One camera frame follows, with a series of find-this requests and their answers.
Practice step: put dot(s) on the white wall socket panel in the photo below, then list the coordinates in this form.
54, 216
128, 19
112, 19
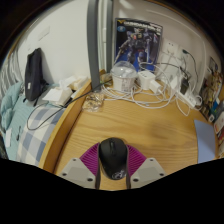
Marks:
170, 47

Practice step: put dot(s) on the blue white checked blanket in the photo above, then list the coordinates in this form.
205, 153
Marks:
38, 136

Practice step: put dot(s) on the white power strip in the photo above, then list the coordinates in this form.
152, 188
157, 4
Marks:
186, 98

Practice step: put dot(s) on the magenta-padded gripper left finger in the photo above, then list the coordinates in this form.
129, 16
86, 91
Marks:
78, 171

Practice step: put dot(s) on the teal pillow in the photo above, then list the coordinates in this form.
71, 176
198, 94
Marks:
10, 103

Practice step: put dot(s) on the black backpack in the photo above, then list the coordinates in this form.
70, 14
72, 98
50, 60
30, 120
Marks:
34, 75

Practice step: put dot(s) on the crumpled clear plastic bag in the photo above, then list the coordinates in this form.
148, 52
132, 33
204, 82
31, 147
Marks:
93, 102

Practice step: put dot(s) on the white charger block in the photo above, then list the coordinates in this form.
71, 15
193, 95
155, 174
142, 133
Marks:
146, 79

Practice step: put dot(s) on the grey metal desk frame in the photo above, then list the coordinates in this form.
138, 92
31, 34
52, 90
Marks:
93, 43

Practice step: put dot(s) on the clear domed plastic cup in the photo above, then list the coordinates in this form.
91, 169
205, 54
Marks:
123, 76

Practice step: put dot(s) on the white tissue box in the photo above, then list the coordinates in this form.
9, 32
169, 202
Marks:
56, 95

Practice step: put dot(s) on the black computer mouse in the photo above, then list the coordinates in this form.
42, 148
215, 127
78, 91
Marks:
113, 156

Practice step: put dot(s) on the teal bed sheet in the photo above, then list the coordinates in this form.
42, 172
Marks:
15, 133

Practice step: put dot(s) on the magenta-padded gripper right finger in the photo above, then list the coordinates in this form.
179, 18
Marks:
146, 171

